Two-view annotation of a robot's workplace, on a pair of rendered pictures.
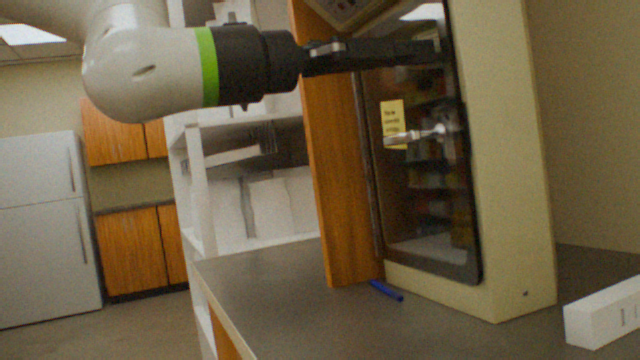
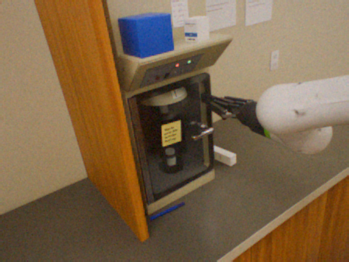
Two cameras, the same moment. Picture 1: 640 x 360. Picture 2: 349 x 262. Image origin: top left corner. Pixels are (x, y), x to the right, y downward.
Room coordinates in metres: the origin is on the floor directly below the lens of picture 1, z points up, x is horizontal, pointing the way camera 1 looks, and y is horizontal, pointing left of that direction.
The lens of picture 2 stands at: (1.00, 0.75, 1.67)
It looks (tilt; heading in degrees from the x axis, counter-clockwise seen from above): 27 degrees down; 259
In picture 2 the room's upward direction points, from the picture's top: 7 degrees counter-clockwise
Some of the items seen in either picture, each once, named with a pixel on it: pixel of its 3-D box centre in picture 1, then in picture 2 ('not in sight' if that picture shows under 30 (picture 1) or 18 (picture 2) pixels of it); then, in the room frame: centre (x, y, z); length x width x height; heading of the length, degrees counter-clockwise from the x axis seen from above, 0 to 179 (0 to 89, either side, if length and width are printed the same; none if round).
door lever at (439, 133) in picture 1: (412, 137); (200, 132); (0.73, -0.12, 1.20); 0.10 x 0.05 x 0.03; 20
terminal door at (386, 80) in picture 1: (406, 145); (178, 139); (0.80, -0.13, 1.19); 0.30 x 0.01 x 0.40; 20
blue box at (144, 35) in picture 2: not in sight; (146, 34); (0.88, -0.05, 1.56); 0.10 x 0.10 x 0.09; 20
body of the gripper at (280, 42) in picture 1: (296, 60); (245, 111); (0.63, 0.02, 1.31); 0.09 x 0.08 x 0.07; 110
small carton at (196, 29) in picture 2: not in sight; (196, 29); (0.72, -0.10, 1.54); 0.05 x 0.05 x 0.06; 28
